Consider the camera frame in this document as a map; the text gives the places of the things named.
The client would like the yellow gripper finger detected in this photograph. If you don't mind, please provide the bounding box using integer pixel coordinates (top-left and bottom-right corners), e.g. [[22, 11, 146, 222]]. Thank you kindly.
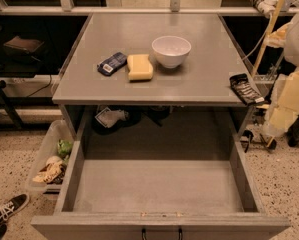
[[262, 68, 299, 137], [264, 23, 289, 48]]

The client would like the green item in bin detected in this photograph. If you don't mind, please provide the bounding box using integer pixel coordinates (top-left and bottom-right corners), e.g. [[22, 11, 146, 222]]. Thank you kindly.
[[57, 139, 73, 158]]

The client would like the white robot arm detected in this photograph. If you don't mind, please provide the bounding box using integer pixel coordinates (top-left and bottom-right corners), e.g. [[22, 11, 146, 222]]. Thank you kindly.
[[262, 12, 299, 137]]

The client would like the black rxbar chocolate wrapper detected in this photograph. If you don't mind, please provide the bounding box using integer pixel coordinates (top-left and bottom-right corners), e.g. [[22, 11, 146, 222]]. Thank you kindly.
[[229, 73, 265, 106]]

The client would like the black white sneaker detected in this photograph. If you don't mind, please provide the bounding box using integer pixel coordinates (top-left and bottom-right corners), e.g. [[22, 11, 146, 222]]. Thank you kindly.
[[0, 194, 30, 240]]

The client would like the white bowl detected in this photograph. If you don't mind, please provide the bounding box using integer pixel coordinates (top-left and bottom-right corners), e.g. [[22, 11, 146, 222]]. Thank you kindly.
[[152, 36, 191, 69]]

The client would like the dark box on shelf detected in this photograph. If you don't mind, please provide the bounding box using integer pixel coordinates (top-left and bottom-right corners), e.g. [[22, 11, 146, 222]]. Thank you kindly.
[[3, 36, 44, 64]]

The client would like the clear plastic bin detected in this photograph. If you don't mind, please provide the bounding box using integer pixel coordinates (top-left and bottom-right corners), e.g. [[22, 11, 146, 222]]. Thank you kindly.
[[25, 120, 73, 194]]

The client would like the black drawer handle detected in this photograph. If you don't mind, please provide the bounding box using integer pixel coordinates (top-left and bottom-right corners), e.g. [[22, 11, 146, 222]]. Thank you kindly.
[[141, 229, 183, 240]]

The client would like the blue snack packet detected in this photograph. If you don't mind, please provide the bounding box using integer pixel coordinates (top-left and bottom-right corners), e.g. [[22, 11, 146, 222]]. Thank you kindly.
[[97, 52, 127, 76]]

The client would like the white power strip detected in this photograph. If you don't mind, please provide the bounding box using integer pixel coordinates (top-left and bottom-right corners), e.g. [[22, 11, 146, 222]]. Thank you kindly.
[[249, 0, 278, 18]]

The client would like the white packet under cabinet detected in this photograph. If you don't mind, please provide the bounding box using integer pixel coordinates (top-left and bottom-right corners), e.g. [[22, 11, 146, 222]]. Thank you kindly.
[[95, 107, 129, 128]]

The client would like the open grey top drawer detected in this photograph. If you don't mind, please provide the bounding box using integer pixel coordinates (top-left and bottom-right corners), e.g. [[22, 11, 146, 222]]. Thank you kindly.
[[30, 107, 291, 240]]

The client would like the yellow sponge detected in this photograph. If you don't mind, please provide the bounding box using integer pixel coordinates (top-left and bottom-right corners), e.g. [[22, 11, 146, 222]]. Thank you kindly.
[[127, 54, 153, 81]]

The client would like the grey cabinet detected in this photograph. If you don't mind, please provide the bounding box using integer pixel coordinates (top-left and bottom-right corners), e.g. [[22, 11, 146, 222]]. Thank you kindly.
[[53, 13, 248, 136]]

